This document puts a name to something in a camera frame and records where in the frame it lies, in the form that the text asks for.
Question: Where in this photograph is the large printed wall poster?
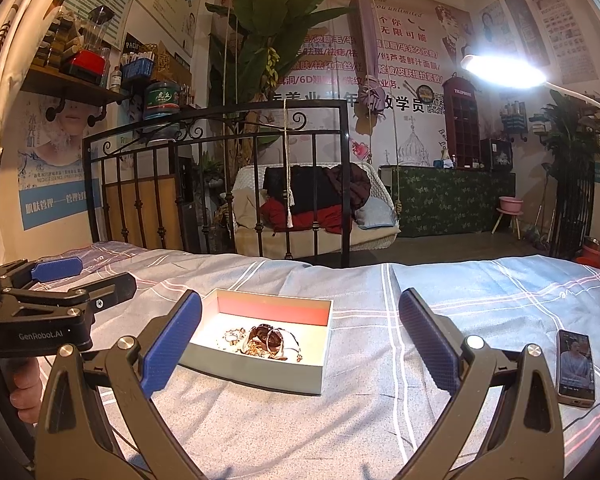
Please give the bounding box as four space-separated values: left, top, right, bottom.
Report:
207 0 473 171

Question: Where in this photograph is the red base blender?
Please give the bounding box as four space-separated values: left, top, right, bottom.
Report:
60 5 113 86

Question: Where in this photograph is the white rope with tassel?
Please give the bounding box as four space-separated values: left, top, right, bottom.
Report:
282 100 297 231

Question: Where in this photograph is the red phone booth cabinet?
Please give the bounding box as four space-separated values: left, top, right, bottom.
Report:
441 75 482 168

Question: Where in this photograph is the blue striped bed sheet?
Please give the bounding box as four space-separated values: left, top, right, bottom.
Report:
0 240 600 480

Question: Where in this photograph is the green patterned counter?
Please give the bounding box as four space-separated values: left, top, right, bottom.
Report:
392 165 517 236

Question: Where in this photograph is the dark wristwatch with pale strap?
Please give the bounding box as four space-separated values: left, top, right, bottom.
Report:
247 322 303 363

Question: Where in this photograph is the black iron bed frame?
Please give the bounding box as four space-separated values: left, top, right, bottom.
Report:
82 99 353 268

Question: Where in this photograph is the blue skincare wall poster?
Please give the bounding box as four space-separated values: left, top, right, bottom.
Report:
17 95 103 233

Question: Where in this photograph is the red bucket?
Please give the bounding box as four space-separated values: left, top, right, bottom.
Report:
580 237 600 268

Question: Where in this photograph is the light blue cushion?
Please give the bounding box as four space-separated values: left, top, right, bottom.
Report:
355 195 398 228

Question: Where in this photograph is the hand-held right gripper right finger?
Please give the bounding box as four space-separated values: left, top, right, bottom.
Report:
398 287 568 480

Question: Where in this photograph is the small wall shelf with bottles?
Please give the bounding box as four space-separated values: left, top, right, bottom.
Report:
500 100 531 133

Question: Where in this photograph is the tall green potted plant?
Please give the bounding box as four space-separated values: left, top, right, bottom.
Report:
540 90 600 261

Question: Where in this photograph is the blue basket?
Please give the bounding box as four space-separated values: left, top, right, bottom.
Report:
121 52 153 83

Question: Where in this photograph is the pink stool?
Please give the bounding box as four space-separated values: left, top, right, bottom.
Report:
491 196 526 238

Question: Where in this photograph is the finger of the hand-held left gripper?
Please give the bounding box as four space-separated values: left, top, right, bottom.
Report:
0 256 84 291
2 272 137 312

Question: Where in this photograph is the white wicker swing chair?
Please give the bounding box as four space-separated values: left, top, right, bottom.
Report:
230 162 403 256

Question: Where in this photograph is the smartphone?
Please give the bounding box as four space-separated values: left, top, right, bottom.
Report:
555 329 596 409

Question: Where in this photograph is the dark and red clothes pile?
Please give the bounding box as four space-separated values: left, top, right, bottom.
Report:
260 164 373 235

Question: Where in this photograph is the white curtain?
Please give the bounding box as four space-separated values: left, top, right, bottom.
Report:
0 0 81 271

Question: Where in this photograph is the wooden wall shelf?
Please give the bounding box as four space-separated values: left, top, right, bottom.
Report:
20 67 131 126

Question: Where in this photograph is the person's left hand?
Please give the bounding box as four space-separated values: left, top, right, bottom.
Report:
7 357 45 411

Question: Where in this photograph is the white gooseneck lamp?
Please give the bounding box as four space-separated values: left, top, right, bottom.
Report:
460 52 600 128

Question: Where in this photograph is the banana leaf plant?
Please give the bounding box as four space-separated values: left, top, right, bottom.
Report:
205 0 341 106

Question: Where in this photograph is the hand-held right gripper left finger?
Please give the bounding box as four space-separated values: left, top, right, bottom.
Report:
32 290 203 480

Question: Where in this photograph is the pale green jewelry box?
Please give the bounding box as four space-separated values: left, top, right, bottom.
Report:
179 287 335 396

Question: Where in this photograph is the purple hanging umbrella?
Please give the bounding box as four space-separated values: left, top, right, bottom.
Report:
347 0 388 116

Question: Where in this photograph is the green round tin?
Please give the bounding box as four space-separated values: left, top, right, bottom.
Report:
144 80 183 121

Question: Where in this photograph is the small black cabinet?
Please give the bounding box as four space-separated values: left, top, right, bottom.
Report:
480 137 512 168

